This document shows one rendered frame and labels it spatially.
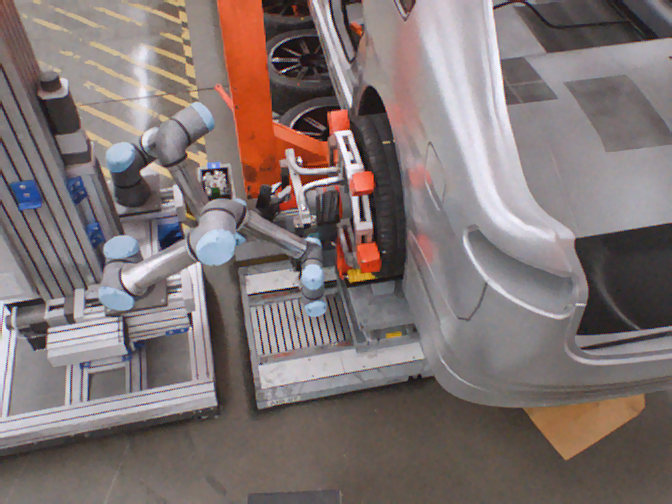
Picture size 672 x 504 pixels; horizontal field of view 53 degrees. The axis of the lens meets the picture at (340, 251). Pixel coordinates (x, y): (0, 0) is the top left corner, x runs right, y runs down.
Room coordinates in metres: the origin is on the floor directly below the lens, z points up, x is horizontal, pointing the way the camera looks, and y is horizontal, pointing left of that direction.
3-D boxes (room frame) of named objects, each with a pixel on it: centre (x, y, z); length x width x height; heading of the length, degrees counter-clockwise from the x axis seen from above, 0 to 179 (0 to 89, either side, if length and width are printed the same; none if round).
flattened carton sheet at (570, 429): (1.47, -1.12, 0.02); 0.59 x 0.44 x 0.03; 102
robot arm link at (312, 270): (1.46, 0.10, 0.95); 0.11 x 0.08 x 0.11; 4
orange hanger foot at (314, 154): (2.45, 0.06, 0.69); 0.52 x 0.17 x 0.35; 102
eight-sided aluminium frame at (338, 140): (1.95, -0.03, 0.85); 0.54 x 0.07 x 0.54; 12
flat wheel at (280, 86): (3.52, 0.19, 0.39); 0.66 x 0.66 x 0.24
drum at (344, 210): (1.93, 0.04, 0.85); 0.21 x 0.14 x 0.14; 102
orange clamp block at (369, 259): (1.64, -0.10, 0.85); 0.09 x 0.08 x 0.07; 12
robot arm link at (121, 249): (1.53, 0.76, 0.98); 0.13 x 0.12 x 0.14; 4
